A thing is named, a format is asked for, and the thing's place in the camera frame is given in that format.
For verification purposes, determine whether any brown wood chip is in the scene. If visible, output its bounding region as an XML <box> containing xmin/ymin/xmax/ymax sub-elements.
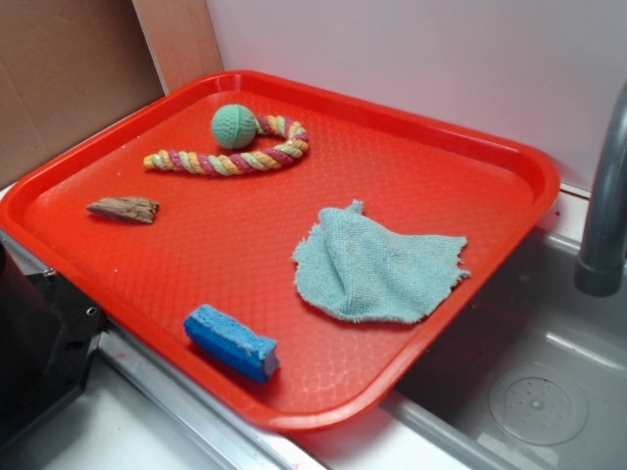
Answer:
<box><xmin>86</xmin><ymin>196</ymin><xmax>160</xmax><ymax>224</ymax></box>

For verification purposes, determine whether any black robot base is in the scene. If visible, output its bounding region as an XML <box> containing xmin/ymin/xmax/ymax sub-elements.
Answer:
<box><xmin>1</xmin><ymin>248</ymin><xmax>104</xmax><ymax>451</ymax></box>

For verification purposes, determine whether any teal terry cloth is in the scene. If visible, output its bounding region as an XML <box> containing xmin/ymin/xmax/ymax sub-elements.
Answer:
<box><xmin>292</xmin><ymin>200</ymin><xmax>470</xmax><ymax>324</ymax></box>

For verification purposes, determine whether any red plastic tray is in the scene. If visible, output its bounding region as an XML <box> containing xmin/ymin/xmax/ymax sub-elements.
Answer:
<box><xmin>1</xmin><ymin>71</ymin><xmax>559</xmax><ymax>433</ymax></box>

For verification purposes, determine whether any green rubber ball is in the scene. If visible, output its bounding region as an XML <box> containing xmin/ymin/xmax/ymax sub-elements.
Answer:
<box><xmin>211</xmin><ymin>104</ymin><xmax>257</xmax><ymax>150</ymax></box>

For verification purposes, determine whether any blue sponge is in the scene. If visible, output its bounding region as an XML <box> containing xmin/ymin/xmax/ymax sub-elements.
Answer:
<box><xmin>183</xmin><ymin>305</ymin><xmax>280</xmax><ymax>383</ymax></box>

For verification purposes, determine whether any grey sink basin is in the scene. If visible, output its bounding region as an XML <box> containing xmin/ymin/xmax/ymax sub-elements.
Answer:
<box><xmin>293</xmin><ymin>229</ymin><xmax>627</xmax><ymax>470</ymax></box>

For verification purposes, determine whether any round sink drain cover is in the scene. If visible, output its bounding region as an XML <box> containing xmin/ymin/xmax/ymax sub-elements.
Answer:
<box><xmin>488</xmin><ymin>366</ymin><xmax>588</xmax><ymax>447</ymax></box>

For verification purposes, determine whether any grey faucet spout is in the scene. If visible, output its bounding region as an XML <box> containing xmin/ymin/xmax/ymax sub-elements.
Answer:
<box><xmin>574</xmin><ymin>89</ymin><xmax>626</xmax><ymax>297</ymax></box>

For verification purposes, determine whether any brown cardboard panel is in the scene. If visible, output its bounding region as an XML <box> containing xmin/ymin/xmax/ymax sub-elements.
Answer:
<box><xmin>1</xmin><ymin>1</ymin><xmax>222</xmax><ymax>187</ymax></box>

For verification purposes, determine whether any multicolour braided rope toy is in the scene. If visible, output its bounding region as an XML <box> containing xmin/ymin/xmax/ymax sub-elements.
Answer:
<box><xmin>142</xmin><ymin>115</ymin><xmax>310</xmax><ymax>177</ymax></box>

